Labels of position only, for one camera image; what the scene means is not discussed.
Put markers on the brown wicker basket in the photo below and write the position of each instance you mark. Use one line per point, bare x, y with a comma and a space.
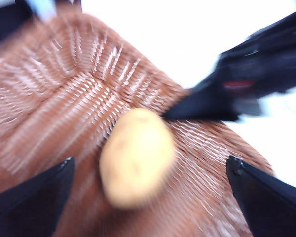
51, 111

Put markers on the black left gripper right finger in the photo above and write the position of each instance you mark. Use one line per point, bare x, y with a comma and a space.
273, 209

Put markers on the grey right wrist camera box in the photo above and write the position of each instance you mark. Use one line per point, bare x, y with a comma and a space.
249, 106

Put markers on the yellow-brown potato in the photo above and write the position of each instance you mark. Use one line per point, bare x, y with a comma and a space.
138, 158

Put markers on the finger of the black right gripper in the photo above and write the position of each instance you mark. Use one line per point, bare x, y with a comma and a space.
207, 106

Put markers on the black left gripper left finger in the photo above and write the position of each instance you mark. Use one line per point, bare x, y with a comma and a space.
27, 209

